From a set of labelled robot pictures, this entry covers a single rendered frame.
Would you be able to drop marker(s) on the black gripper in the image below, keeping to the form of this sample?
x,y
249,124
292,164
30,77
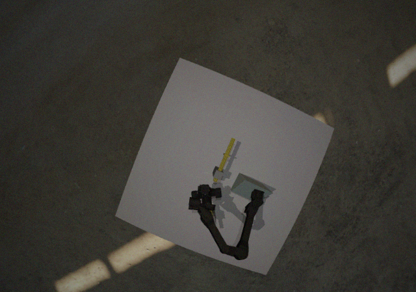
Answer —
x,y
213,192

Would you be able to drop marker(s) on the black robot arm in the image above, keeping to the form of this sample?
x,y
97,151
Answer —
x,y
240,251

